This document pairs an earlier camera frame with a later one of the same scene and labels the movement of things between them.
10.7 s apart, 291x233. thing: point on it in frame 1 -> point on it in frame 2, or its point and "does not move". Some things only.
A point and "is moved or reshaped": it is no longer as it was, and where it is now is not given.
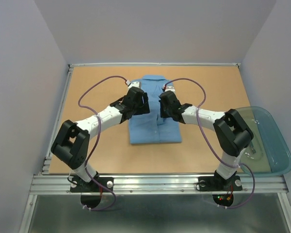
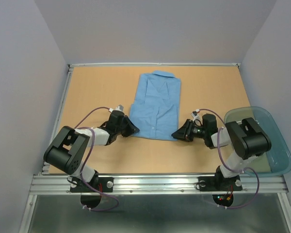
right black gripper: [162, 114] -> [184, 132]
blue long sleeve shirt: [150, 127] is moved or reshaped
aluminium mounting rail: [58, 185] does not move
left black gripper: [144, 108] -> [131, 128]
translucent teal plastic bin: [269, 153] does not move
